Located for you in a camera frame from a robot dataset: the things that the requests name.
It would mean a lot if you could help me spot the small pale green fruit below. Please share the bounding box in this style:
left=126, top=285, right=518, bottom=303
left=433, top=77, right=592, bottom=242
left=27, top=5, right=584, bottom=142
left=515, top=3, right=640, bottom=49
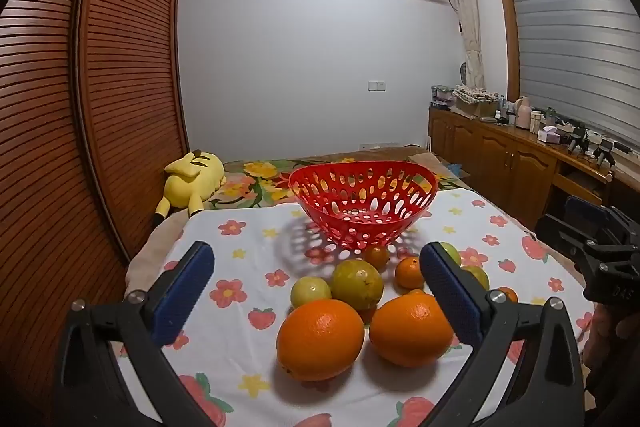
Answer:
left=290, top=276, right=333, bottom=309

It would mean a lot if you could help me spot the green round fruit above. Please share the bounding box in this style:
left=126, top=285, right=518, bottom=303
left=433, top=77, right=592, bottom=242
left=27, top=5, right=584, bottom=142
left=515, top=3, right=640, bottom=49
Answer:
left=440, top=242, right=462, bottom=267
left=460, top=265, right=490, bottom=291

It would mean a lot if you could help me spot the pink thermos jug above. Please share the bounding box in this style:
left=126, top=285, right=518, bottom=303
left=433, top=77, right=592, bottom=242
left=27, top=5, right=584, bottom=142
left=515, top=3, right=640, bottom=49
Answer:
left=515, top=96, right=533, bottom=130

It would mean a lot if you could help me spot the cream curtain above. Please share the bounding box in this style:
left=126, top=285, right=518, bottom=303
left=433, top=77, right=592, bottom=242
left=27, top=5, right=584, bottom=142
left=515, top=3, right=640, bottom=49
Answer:
left=444, top=0, right=487, bottom=90

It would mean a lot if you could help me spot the clear storage box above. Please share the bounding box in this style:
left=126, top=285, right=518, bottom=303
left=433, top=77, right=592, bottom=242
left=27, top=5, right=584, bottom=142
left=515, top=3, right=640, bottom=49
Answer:
left=430, top=84, right=456, bottom=108

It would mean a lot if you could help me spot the brown slatted wardrobe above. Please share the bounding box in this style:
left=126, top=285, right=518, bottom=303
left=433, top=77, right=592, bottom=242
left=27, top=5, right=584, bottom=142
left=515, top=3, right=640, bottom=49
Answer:
left=0, top=0, right=192, bottom=427

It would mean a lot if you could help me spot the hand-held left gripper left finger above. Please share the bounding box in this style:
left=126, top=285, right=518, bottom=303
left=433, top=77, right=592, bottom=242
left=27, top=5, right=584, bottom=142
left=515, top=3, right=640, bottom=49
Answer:
left=50, top=241, right=216, bottom=427

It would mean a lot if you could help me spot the floral bed blanket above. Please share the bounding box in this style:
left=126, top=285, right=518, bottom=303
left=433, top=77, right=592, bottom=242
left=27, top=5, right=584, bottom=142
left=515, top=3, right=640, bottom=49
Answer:
left=210, top=156, right=473, bottom=210

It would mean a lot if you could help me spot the person's right hand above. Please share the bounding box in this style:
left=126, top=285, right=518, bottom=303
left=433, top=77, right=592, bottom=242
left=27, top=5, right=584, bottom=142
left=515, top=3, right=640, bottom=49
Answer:
left=582, top=304, right=640, bottom=373

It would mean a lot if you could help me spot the large yellow-green fruit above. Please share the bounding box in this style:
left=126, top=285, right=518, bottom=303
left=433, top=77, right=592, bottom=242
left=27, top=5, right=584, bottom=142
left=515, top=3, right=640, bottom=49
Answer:
left=331, top=259, right=385, bottom=311

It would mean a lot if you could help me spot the small black tripod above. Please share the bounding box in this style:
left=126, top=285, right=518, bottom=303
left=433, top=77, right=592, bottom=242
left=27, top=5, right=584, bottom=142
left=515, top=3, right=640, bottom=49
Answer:
left=566, top=126, right=591, bottom=156
left=593, top=139, right=617, bottom=168

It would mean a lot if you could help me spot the cardboard box with patterned cloth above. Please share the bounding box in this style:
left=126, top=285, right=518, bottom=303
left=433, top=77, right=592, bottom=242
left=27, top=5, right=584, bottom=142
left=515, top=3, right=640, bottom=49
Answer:
left=453, top=85, right=500, bottom=120

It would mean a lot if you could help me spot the wooden side cabinet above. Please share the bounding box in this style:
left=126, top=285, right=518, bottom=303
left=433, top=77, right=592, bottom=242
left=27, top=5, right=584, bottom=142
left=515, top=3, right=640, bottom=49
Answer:
left=427, top=104, right=640, bottom=230

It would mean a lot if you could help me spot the large orange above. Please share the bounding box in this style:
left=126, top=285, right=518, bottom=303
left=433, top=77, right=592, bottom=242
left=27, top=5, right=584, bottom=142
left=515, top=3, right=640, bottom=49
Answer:
left=369, top=291, right=457, bottom=368
left=276, top=299, right=366, bottom=382

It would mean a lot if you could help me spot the red perforated plastic basket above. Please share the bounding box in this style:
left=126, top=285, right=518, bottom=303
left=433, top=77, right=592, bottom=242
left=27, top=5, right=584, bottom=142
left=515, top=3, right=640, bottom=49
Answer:
left=288, top=161, right=439, bottom=251

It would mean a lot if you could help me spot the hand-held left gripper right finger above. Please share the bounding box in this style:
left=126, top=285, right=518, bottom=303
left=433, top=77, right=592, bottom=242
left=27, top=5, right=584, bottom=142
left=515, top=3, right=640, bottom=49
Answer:
left=419, top=241, right=586, bottom=427

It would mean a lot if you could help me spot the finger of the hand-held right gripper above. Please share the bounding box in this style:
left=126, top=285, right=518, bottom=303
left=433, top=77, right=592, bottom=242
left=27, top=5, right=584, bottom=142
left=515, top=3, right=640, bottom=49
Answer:
left=564, top=196, right=610, bottom=230
left=535, top=214, right=597, bottom=269

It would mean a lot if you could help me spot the yellow plush toy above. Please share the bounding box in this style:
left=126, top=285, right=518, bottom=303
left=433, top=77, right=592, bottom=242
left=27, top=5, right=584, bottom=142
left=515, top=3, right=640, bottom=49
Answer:
left=153, top=149, right=227, bottom=228

